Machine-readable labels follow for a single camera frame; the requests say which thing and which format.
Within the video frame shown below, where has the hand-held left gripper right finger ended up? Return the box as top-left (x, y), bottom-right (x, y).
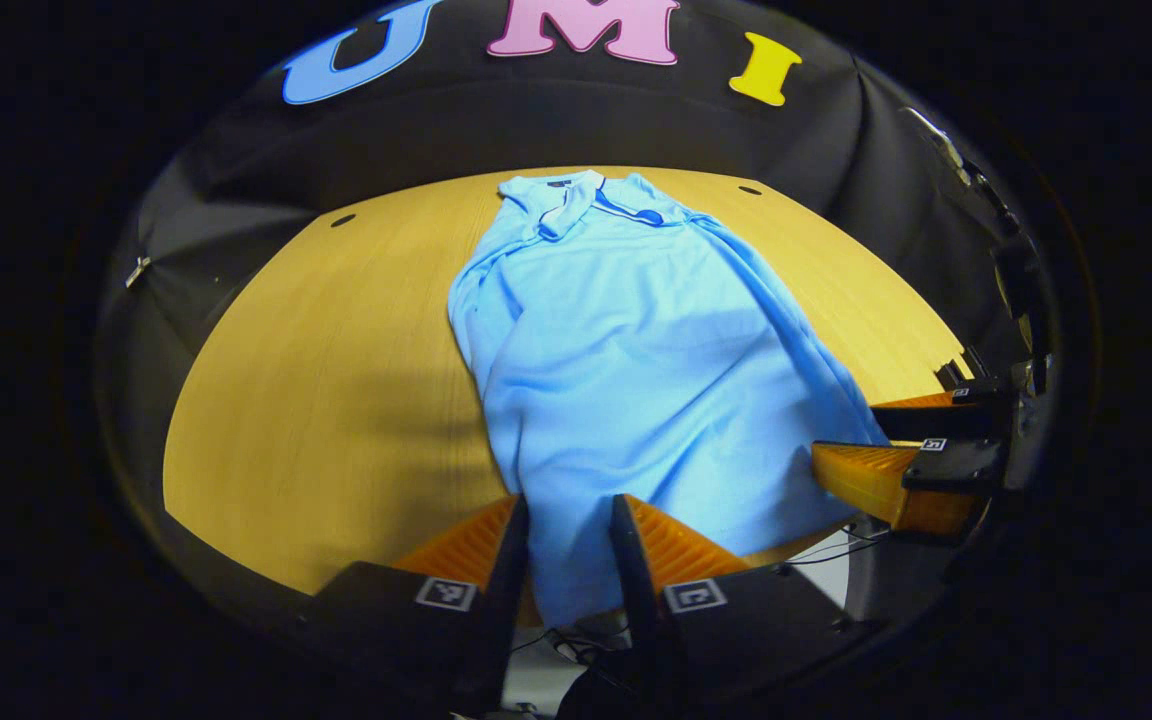
top-left (609, 492), bottom-right (879, 703)

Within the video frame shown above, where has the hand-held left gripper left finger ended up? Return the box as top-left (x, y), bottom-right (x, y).
top-left (311, 493), bottom-right (533, 717)

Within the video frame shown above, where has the light blue T-shirt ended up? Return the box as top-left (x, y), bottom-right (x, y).
top-left (448, 170), bottom-right (894, 629)

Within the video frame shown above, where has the black backdrop cloth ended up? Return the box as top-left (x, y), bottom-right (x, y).
top-left (94, 0), bottom-right (1062, 641)

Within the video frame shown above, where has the thin black cable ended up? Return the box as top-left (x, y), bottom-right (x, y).
top-left (786, 520), bottom-right (892, 567)
top-left (511, 622), bottom-right (632, 666)

